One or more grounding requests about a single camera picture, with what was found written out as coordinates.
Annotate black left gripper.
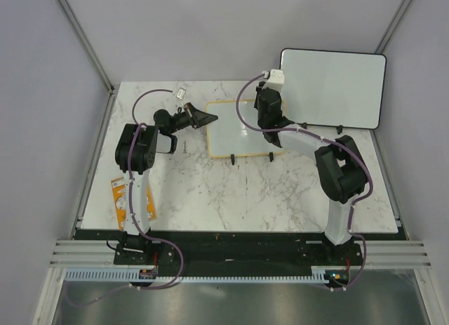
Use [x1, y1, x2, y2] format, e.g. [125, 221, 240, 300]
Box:
[170, 103, 218, 134]

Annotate yellow framed whiteboard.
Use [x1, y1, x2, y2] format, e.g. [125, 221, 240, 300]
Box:
[206, 100, 284, 158]

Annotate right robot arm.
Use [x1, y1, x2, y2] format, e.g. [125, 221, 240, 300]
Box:
[254, 82, 372, 265]

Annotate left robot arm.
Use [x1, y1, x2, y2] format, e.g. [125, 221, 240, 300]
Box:
[114, 102, 218, 264]

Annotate black framed whiteboard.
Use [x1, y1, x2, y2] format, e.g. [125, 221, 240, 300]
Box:
[280, 48, 387, 130]

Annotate orange card package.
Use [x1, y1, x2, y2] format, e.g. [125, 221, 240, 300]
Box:
[111, 177, 157, 231]

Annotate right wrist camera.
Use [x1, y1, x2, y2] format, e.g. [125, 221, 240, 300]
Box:
[262, 69, 285, 93]

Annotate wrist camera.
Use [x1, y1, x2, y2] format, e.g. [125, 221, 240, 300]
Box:
[175, 88, 186, 100]
[262, 69, 285, 93]

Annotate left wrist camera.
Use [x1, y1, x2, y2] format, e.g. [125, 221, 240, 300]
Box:
[175, 88, 186, 100]

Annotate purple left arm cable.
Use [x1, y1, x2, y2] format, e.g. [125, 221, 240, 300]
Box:
[62, 88, 185, 307]

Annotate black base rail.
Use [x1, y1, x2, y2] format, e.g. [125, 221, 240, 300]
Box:
[73, 229, 410, 280]

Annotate white cable duct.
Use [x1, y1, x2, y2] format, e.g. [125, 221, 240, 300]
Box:
[65, 267, 329, 284]

